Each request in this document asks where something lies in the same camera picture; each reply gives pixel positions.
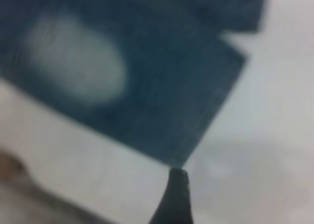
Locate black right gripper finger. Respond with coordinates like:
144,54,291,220
149,168,194,224

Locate blue denim jeans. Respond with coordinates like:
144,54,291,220
0,0,268,169

